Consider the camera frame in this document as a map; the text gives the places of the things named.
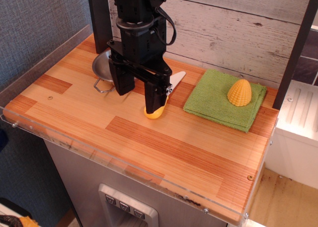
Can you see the dark right shelf post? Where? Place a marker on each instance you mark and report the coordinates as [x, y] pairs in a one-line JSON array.
[[296, 52]]

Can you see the yellow plastic corn cob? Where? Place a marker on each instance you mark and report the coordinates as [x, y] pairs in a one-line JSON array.
[[240, 93]]

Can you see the toy knife yellow handle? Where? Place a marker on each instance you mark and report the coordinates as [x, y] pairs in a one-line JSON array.
[[175, 79]]

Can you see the dark shelf post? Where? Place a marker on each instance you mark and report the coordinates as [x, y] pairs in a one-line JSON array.
[[296, 52], [101, 23]]

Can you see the clear acrylic table guard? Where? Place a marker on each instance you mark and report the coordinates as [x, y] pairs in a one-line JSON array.
[[167, 152]]

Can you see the yellow object bottom left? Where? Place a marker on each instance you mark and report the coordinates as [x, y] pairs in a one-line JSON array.
[[13, 221]]

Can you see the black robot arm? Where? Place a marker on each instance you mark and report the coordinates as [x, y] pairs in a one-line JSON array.
[[140, 10]]

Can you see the dark left shelf post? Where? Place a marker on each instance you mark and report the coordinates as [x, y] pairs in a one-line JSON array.
[[101, 23]]

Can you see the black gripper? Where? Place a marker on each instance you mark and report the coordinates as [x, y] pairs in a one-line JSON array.
[[139, 54]]

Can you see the stainless steel bowl with handles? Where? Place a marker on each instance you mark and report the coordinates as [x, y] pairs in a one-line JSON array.
[[101, 69]]

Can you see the stainless steel toy fridge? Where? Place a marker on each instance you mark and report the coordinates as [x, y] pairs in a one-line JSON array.
[[105, 198]]

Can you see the white toy sink unit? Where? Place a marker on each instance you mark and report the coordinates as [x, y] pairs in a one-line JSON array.
[[294, 151]]

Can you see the green folded cloth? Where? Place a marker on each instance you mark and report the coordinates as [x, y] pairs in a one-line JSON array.
[[209, 100]]

